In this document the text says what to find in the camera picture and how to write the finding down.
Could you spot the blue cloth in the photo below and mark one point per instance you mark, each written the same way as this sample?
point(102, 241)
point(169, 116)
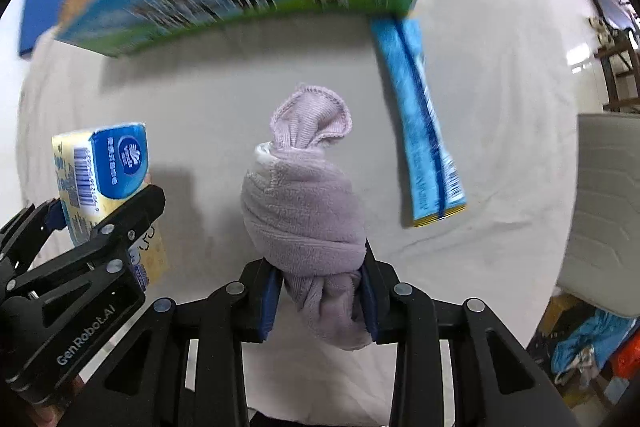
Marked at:
point(585, 342)

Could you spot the blue mat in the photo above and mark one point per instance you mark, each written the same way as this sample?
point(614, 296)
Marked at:
point(45, 7)

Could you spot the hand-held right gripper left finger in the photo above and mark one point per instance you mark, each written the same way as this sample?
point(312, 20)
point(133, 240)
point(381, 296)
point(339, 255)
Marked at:
point(267, 307)

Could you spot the small brown cardboard box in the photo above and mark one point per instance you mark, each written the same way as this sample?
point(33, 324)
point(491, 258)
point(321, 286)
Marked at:
point(557, 317)

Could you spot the purple towel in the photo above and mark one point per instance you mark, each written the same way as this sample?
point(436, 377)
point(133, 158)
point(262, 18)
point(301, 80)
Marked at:
point(305, 217)

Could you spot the white bed sheet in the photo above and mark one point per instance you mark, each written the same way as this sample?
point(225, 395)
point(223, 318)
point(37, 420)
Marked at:
point(200, 107)

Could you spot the orange plastic item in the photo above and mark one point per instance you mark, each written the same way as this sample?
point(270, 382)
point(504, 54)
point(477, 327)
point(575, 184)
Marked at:
point(627, 364)

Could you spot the wooden shelf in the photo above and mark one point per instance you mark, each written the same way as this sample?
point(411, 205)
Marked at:
point(617, 62)

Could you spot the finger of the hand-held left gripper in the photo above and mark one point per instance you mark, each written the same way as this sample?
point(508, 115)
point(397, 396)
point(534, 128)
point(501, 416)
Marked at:
point(30, 222)
point(125, 227)

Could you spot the yellow tissue pack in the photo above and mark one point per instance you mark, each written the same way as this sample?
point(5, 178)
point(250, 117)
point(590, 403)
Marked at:
point(107, 167)

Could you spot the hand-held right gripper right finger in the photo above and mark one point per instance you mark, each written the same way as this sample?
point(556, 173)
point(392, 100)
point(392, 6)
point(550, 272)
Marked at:
point(368, 307)

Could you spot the long blue tissue packet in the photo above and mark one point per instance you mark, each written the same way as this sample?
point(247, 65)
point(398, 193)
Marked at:
point(425, 117)

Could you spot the white cushioned chair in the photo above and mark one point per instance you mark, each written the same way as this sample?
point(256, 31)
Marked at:
point(605, 207)

